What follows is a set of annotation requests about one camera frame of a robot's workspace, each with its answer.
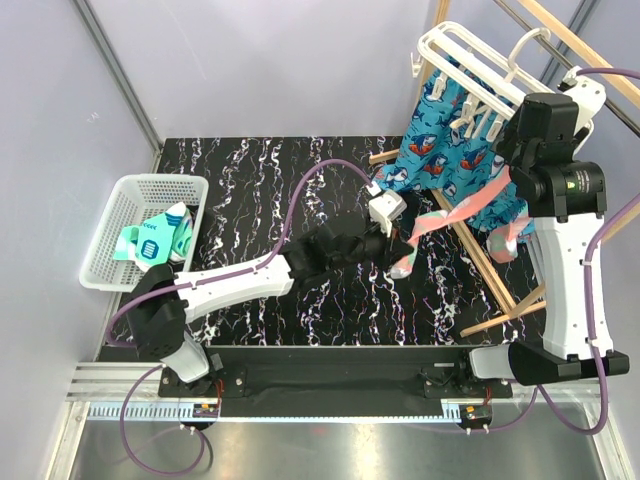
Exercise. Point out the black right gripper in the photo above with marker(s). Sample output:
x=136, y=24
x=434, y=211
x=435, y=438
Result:
x=507, y=142

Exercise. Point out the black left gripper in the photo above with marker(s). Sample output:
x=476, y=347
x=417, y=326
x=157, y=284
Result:
x=392, y=249

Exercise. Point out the pink sock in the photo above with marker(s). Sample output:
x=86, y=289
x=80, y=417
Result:
x=432, y=221
x=502, y=243

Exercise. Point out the mint green sock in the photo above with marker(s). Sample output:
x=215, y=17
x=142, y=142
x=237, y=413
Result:
x=165, y=237
x=126, y=244

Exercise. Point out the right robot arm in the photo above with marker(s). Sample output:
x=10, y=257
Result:
x=567, y=201

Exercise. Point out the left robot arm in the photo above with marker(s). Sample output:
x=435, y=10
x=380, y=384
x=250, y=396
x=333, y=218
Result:
x=164, y=302

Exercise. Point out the white clip sock hanger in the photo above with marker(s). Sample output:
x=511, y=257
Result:
x=493, y=85

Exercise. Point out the blue shark sock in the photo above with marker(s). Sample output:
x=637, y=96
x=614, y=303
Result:
x=431, y=150
x=471, y=163

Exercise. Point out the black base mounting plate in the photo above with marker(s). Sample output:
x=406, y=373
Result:
x=297, y=366

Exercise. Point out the white plastic basket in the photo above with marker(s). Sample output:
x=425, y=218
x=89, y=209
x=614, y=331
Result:
x=135, y=199

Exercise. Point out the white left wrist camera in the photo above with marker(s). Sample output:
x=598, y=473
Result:
x=384, y=207

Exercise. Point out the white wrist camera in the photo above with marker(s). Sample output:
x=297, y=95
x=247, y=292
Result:
x=588, y=94
x=384, y=207

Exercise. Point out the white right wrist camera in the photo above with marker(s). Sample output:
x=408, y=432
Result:
x=588, y=94

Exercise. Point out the wooden drying rack frame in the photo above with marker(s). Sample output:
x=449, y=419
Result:
x=510, y=137

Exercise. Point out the aluminium rail with cable duct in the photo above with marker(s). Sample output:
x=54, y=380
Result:
x=135, y=393

